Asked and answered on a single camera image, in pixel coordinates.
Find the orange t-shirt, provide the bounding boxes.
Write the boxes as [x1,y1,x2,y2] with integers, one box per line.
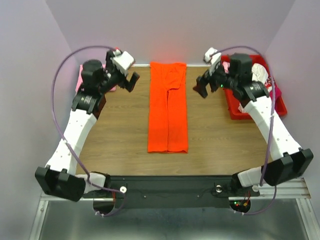
[147,61,189,153]

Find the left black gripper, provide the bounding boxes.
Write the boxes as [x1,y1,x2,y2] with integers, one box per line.
[99,51,141,95]

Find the white garment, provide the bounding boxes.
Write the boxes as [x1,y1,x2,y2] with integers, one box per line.
[251,63,273,99]

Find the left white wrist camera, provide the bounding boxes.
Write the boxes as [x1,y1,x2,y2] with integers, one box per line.
[111,49,135,76]

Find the light pink garment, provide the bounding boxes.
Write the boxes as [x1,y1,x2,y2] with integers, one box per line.
[222,61,230,74]

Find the red plastic bin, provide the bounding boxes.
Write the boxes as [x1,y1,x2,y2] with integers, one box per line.
[223,54,287,120]

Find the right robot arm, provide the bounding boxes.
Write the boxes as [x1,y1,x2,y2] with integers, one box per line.
[193,48,314,195]

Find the folded pink t-shirt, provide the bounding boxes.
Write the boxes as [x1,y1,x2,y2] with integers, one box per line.
[75,64,117,93]

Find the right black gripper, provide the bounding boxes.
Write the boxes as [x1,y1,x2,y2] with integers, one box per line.
[191,61,237,99]

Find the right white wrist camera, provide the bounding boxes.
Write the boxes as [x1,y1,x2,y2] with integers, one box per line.
[203,47,222,76]

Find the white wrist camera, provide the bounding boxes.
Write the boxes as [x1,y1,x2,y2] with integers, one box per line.
[203,47,222,76]
[111,49,135,76]

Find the magenta garment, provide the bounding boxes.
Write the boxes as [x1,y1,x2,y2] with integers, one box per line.
[268,85,282,101]

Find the aluminium rail frame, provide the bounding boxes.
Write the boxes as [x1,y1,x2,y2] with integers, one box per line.
[28,93,312,240]

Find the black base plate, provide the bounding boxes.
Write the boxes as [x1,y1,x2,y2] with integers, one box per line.
[82,174,261,210]

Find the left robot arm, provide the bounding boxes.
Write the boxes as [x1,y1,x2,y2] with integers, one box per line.
[35,49,140,202]

